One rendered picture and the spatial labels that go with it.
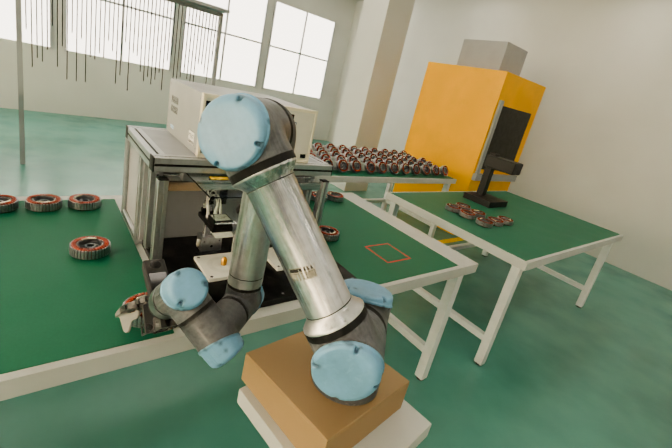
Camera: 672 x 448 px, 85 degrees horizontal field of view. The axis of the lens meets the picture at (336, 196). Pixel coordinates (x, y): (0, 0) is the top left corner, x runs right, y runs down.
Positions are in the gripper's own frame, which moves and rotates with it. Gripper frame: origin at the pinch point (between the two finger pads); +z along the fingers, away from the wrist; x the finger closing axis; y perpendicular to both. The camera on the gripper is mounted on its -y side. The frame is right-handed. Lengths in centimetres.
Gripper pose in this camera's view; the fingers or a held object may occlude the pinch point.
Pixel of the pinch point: (147, 306)
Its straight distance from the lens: 107.1
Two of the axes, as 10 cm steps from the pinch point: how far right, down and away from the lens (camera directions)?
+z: -5.8, 3.8, 7.2
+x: 7.8, -0.3, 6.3
